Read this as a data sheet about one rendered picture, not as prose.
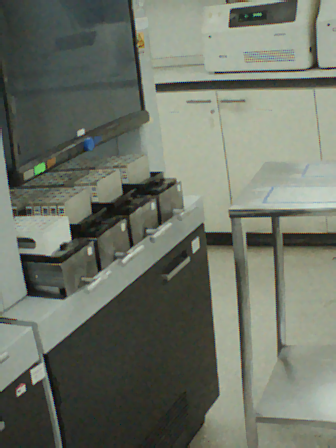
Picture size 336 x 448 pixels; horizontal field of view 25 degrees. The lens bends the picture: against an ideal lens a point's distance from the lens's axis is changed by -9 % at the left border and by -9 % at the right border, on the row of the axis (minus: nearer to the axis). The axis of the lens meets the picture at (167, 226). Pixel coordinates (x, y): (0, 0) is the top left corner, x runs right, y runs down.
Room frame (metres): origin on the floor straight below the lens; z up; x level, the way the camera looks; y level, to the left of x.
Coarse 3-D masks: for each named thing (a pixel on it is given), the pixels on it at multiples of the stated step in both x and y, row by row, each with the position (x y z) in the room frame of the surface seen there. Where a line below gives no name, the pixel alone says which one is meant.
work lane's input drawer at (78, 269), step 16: (80, 240) 1.51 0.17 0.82; (32, 256) 1.45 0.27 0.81; (48, 256) 1.43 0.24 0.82; (64, 256) 1.43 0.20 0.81; (80, 256) 1.47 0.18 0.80; (32, 272) 1.44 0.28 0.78; (48, 272) 1.42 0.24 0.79; (64, 272) 1.41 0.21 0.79; (80, 272) 1.46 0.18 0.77; (96, 272) 1.52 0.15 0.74; (96, 288) 1.43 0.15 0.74
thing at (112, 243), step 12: (108, 216) 1.66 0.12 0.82; (120, 216) 1.65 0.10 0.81; (96, 228) 1.58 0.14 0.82; (108, 228) 1.60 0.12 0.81; (120, 228) 1.64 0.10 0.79; (96, 240) 1.54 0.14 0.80; (108, 240) 1.58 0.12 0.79; (120, 240) 1.63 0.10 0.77; (96, 252) 1.55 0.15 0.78; (108, 252) 1.58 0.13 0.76; (120, 252) 1.60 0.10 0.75; (132, 252) 1.59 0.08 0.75; (108, 264) 1.57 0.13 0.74; (120, 264) 1.54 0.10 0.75
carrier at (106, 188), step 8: (104, 176) 1.77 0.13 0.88; (112, 176) 1.79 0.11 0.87; (96, 184) 1.72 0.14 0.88; (104, 184) 1.75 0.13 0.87; (112, 184) 1.78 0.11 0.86; (120, 184) 1.82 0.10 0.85; (96, 192) 1.72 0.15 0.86; (104, 192) 1.75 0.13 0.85; (112, 192) 1.78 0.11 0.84; (120, 192) 1.81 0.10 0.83; (96, 200) 1.73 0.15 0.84; (104, 200) 1.74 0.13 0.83; (112, 200) 1.78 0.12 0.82
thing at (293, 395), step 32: (288, 160) 1.99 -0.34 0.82; (256, 192) 1.70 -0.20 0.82; (288, 192) 1.67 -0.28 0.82; (320, 192) 1.64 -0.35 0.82; (288, 352) 1.93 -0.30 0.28; (320, 352) 1.89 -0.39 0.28; (288, 384) 1.74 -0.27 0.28; (320, 384) 1.71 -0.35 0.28; (256, 416) 1.60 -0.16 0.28; (288, 416) 1.58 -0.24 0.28; (320, 416) 1.56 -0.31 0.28
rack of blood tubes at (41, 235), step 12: (24, 216) 1.57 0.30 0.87; (36, 216) 1.56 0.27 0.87; (48, 216) 1.55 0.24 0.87; (60, 216) 1.53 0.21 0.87; (24, 228) 1.48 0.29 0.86; (36, 228) 1.47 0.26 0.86; (48, 228) 1.46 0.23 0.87; (60, 228) 1.49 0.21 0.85; (24, 240) 1.58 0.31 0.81; (36, 240) 1.45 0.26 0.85; (48, 240) 1.44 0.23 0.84; (60, 240) 1.48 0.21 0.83; (24, 252) 1.46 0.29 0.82; (36, 252) 1.45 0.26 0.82; (48, 252) 1.44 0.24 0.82
